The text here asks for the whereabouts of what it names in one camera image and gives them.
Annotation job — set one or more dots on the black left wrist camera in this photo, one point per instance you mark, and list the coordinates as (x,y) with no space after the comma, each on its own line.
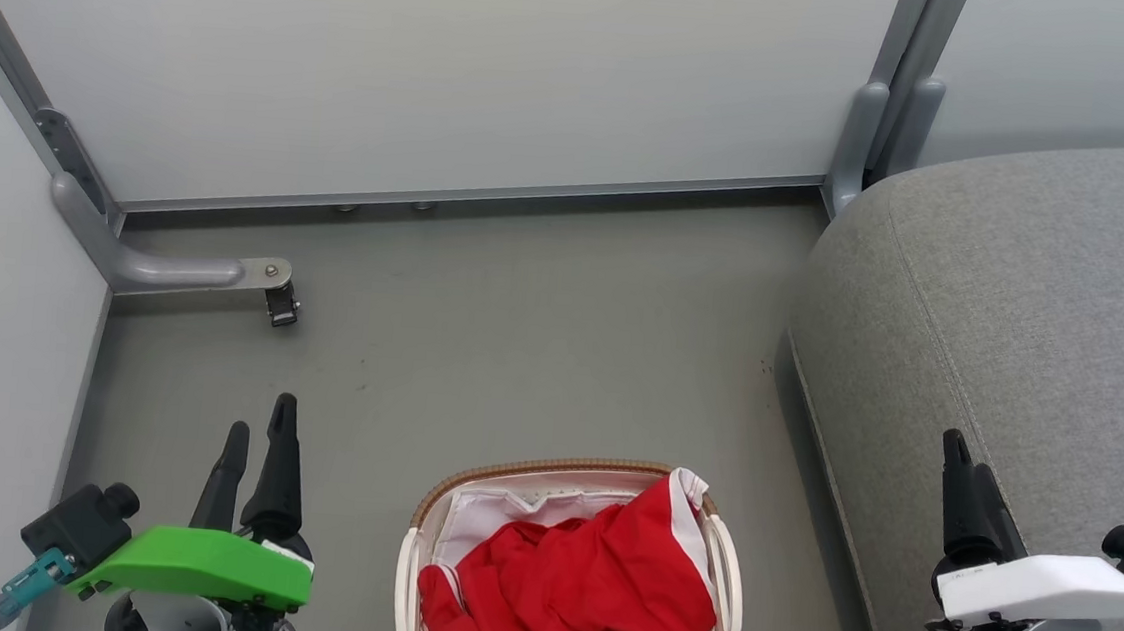
(82,524)

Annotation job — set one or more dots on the grey fabric sofa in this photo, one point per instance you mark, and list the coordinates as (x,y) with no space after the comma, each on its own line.
(1023,322)

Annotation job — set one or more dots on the grey partition corner post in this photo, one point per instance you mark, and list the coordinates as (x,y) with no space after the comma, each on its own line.
(55,130)

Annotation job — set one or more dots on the grey partition double post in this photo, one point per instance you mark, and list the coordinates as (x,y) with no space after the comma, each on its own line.
(889,111)

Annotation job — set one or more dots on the grey partition foot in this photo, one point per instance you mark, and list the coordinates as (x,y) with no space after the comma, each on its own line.
(164,269)

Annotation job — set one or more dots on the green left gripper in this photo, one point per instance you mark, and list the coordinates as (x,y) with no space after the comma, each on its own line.
(201,563)

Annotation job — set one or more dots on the woven laundry basket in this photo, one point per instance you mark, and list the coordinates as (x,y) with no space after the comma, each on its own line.
(727,579)

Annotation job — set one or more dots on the black caster wheel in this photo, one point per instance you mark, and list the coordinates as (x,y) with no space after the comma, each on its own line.
(282,307)

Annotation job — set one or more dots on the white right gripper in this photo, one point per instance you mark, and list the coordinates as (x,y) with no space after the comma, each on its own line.
(1042,586)

